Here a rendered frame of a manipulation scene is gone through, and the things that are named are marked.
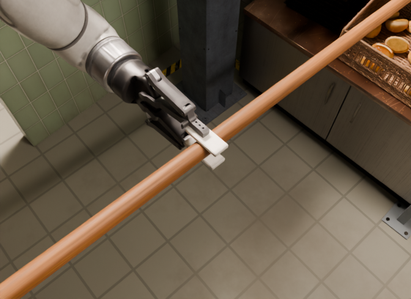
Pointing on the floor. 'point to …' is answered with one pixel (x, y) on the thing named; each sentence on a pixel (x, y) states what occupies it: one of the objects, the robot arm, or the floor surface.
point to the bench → (328, 92)
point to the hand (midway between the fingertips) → (205, 144)
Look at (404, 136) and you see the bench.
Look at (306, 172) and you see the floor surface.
